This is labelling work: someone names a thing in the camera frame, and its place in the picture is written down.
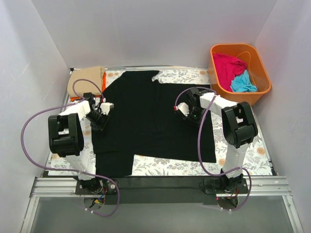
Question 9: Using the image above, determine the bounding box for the black t-shirt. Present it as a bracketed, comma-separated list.
[91, 70, 216, 178]

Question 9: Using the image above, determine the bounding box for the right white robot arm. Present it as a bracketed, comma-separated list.
[174, 87, 258, 193]

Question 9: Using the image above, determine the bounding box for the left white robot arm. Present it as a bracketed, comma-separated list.
[48, 93, 114, 194]

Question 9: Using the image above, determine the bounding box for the orange folded t-shirt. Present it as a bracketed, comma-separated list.
[68, 70, 106, 101]

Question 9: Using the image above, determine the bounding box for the beige folded t-shirt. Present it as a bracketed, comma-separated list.
[67, 66, 104, 98]

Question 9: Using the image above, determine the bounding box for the pink t-shirt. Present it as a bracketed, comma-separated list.
[213, 53, 247, 92]

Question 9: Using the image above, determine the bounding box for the orange plastic basket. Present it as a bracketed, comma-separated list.
[207, 43, 272, 106]

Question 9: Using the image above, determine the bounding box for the turquoise t-shirt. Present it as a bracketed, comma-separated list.
[230, 70, 258, 93]

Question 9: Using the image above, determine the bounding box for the floral patterned table mat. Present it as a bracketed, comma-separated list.
[48, 68, 276, 177]

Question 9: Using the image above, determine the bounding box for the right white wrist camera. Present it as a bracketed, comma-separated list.
[174, 102, 190, 117]

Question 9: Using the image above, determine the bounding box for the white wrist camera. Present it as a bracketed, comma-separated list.
[100, 102, 114, 115]
[174, 102, 190, 117]

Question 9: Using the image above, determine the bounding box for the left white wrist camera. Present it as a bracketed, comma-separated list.
[100, 102, 114, 115]

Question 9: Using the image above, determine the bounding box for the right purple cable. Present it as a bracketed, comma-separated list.
[174, 86, 252, 212]

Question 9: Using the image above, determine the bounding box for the purple cable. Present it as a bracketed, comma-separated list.
[174, 86, 252, 212]
[20, 79, 122, 217]

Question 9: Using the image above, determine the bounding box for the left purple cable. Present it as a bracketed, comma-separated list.
[20, 79, 122, 217]

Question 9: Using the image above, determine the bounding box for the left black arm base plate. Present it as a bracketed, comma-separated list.
[75, 178, 118, 195]

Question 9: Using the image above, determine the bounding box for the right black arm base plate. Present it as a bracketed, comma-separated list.
[199, 177, 249, 194]

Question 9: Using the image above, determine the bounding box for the aluminium frame rail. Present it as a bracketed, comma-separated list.
[31, 176, 292, 197]

